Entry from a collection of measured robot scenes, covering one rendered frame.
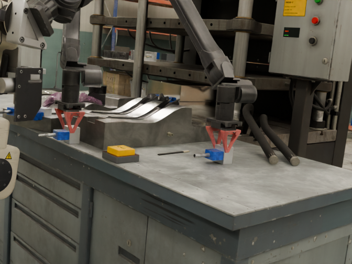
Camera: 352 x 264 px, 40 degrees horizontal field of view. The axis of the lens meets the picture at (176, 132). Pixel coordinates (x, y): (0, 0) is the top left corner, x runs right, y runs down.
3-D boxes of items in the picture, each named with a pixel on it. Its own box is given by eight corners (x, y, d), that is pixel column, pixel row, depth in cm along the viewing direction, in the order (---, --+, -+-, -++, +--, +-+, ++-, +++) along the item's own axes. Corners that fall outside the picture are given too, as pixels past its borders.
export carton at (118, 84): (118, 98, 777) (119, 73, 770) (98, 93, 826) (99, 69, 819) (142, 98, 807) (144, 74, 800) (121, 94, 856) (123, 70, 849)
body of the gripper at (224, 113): (221, 122, 156) (222, 99, 155) (242, 128, 148) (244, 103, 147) (205, 123, 152) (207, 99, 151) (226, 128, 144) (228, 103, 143)
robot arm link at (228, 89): (213, 81, 149) (224, 83, 144) (232, 82, 152) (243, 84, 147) (212, 103, 150) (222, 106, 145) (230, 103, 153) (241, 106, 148)
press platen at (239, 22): (245, 63, 201) (251, 16, 198) (84, 45, 296) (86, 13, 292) (348, 71, 256) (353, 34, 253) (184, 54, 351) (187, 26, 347)
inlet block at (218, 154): (198, 166, 144) (200, 149, 143) (188, 162, 148) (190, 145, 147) (231, 164, 152) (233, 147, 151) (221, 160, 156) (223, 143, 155)
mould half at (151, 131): (102, 150, 154) (106, 108, 152) (63, 134, 173) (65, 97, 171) (212, 141, 187) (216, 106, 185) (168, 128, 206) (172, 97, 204)
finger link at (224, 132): (224, 149, 155) (227, 120, 154) (240, 153, 149) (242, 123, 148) (208, 150, 151) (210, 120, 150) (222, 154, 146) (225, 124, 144)
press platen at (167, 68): (239, 119, 205) (244, 77, 202) (82, 84, 300) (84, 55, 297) (341, 114, 260) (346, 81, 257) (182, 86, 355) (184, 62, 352)
